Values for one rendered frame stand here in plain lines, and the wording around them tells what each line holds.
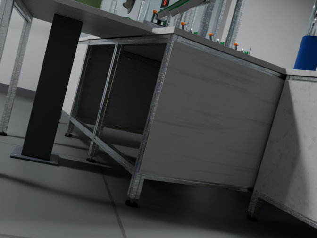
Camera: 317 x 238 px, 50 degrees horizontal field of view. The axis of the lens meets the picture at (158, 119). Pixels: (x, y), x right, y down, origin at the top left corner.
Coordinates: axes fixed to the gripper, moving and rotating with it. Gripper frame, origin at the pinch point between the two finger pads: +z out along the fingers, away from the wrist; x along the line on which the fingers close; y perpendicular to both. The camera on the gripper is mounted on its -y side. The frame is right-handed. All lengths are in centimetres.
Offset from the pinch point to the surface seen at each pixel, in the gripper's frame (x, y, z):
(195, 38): 76, -7, 17
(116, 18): 56, 25, 17
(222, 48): 76, -24, 17
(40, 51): -310, 6, 31
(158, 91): 75, 4, 45
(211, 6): 55, -25, -7
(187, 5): 50, -13, -3
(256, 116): 76, -58, 44
